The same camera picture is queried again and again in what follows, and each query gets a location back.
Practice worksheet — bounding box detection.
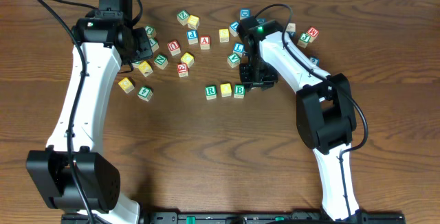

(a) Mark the red E block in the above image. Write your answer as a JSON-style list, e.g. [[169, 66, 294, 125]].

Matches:
[[177, 63, 189, 78]]

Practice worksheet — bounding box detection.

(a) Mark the red M block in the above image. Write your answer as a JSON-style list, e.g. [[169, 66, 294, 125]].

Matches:
[[306, 27, 319, 43]]

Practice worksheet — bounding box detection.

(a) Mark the blue P block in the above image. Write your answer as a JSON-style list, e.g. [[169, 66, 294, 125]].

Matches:
[[186, 30, 199, 45]]

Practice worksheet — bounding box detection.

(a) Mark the red A block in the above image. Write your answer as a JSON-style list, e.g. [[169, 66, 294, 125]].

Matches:
[[199, 36, 210, 49]]

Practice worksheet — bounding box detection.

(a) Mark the yellow block middle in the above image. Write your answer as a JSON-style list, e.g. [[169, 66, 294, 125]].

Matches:
[[181, 52, 195, 68]]

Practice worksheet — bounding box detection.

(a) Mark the green v block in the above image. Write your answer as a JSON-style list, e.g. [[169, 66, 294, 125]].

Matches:
[[227, 53, 241, 68], [133, 61, 142, 68]]

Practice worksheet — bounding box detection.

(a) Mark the yellow C block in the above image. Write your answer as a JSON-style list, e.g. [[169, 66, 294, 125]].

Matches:
[[118, 77, 135, 93]]

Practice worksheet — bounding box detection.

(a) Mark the yellow O block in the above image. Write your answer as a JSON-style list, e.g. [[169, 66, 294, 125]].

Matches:
[[220, 83, 232, 98]]

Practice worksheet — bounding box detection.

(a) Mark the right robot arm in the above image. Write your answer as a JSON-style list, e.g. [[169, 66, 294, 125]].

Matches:
[[237, 16, 359, 221]]

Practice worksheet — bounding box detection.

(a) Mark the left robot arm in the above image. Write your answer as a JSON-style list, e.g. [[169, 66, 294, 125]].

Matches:
[[26, 0, 153, 223]]

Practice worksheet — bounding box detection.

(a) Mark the green 7 block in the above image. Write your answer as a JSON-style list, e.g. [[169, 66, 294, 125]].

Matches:
[[149, 38, 160, 52]]

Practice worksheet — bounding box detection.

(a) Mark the green V block left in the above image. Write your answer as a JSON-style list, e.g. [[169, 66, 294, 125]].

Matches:
[[133, 61, 142, 68]]

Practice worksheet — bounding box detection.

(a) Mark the blue L block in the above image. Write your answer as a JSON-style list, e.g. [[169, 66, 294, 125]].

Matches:
[[229, 21, 239, 37]]

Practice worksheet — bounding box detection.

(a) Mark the blue D block far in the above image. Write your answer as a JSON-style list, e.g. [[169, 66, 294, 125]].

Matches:
[[239, 9, 251, 20]]

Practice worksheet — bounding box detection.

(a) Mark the yellow block far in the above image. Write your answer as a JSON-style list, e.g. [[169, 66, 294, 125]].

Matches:
[[187, 15, 200, 30]]

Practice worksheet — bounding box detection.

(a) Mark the green block far left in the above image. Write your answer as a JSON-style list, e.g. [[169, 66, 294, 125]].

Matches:
[[144, 25, 157, 38]]

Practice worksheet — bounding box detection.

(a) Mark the yellow X block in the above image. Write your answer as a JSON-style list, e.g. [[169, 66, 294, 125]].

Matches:
[[137, 61, 153, 77]]

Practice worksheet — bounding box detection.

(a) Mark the green Z block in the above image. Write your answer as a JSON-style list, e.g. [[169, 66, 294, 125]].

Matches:
[[177, 10, 190, 25]]

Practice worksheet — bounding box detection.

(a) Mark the green V block centre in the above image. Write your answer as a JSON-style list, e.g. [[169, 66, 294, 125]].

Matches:
[[227, 53, 241, 68]]

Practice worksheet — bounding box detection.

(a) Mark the red U block left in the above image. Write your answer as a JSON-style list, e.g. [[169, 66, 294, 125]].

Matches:
[[167, 40, 181, 56]]

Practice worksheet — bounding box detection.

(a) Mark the yellow S block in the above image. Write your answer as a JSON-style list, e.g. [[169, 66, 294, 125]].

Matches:
[[219, 28, 230, 43]]

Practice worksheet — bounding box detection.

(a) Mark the green 4 block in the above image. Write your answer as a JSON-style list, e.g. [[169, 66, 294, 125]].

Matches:
[[137, 87, 153, 102]]

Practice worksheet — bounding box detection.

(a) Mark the green N block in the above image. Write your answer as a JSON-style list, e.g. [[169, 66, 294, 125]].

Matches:
[[154, 54, 168, 69]]

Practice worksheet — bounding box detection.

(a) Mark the green B block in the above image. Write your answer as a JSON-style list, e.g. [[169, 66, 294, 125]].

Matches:
[[234, 85, 245, 98]]

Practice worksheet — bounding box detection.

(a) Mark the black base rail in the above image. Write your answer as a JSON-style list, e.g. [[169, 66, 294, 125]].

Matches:
[[60, 210, 406, 224]]

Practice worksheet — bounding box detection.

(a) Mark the blue 2 block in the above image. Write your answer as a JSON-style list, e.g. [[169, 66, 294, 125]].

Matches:
[[309, 56, 320, 66]]

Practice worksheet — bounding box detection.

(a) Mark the green J block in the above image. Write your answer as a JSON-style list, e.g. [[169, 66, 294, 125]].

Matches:
[[297, 33, 311, 48]]

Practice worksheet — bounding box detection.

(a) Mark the blue X block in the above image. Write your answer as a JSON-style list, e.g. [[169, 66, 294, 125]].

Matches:
[[286, 23, 296, 37]]

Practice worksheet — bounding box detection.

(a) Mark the green R block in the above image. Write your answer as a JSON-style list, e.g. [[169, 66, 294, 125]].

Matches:
[[205, 85, 217, 100]]

